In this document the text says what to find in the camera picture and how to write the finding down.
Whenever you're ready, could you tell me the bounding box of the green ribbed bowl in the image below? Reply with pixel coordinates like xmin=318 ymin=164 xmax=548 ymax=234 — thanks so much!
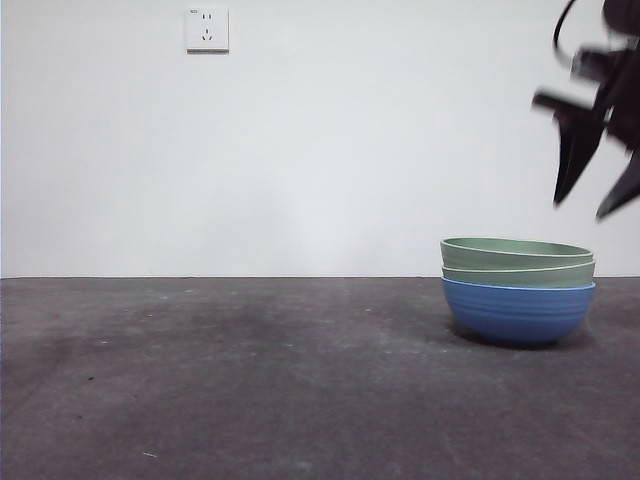
xmin=441 ymin=259 xmax=597 ymax=290
xmin=439 ymin=237 xmax=595 ymax=271

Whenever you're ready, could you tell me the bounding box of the blue ribbed bowl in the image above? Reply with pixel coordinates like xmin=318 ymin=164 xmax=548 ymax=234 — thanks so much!
xmin=440 ymin=278 xmax=597 ymax=347

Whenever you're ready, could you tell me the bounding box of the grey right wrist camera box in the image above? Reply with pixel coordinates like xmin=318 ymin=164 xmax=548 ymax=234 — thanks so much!
xmin=569 ymin=47 xmax=619 ymax=80

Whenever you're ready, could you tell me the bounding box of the white wall socket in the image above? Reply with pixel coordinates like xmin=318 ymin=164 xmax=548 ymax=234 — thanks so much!
xmin=185 ymin=6 xmax=231 ymax=55

